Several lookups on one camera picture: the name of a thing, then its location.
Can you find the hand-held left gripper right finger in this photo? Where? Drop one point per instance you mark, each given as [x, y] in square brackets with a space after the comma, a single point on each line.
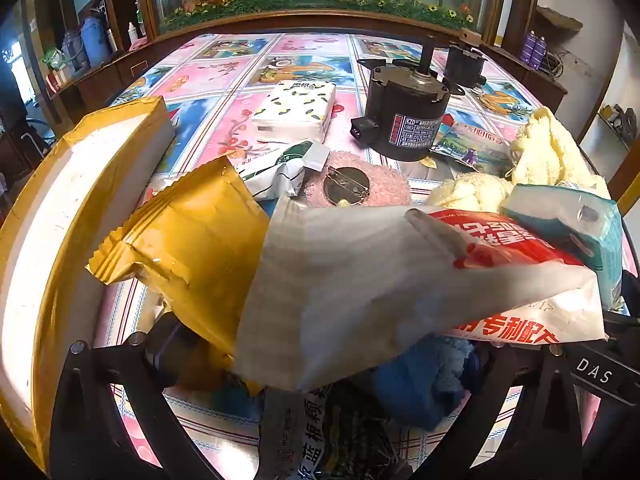
[565, 425]

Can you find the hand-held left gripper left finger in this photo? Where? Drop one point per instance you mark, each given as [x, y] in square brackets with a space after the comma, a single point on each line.
[170, 352]

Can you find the small blue towel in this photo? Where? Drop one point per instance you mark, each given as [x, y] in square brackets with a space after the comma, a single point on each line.
[235, 395]

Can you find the teal white tissue pack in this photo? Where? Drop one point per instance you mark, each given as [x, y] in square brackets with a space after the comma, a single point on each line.
[575, 225]

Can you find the white foam box yellow tape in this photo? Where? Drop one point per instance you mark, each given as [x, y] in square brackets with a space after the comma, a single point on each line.
[65, 220]

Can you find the white bag red print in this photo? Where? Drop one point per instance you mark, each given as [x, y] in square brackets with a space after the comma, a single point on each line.
[380, 280]

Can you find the cream fluffy cloth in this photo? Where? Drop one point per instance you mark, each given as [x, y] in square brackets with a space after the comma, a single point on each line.
[470, 192]

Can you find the gold snack packet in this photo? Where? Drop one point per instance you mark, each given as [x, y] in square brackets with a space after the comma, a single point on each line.
[195, 240]

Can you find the large blue towel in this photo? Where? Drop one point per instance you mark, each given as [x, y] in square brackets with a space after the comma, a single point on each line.
[420, 385]

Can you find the dark green printed packet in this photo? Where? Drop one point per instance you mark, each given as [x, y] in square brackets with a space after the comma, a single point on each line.
[340, 435]

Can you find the white green packet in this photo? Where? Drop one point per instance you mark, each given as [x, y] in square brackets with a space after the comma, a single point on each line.
[270, 170]

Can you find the yellow towel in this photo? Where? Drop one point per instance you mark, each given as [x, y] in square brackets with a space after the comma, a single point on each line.
[555, 155]

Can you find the round metal pin badge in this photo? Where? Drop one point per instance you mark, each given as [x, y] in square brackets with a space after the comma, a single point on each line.
[345, 185]

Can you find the colourful picture packet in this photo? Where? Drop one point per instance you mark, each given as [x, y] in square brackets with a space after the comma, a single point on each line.
[470, 147]

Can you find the white leaf-print tissue pack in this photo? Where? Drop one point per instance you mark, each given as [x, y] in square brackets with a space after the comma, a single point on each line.
[295, 110]

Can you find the pink round fluffy pad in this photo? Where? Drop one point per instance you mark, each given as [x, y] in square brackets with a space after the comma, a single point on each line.
[385, 180]

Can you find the pink printed tablecloth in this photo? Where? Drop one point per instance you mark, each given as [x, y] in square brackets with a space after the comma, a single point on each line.
[215, 75]

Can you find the clear blue bottle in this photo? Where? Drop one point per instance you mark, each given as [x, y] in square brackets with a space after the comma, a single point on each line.
[75, 52]

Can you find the green white bag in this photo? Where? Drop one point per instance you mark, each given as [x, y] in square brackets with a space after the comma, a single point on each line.
[54, 59]

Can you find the small white bottle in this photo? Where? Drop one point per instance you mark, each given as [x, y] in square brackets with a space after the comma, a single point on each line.
[133, 37]

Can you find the blue thermos flask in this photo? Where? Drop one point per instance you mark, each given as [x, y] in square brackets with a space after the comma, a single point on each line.
[95, 40]

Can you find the purple bottle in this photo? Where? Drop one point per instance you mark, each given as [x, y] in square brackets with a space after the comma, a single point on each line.
[540, 52]
[528, 47]

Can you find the large black motor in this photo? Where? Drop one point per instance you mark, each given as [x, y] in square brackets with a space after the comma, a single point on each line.
[400, 110]

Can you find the small black motor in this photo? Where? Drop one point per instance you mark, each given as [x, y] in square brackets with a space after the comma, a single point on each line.
[465, 65]

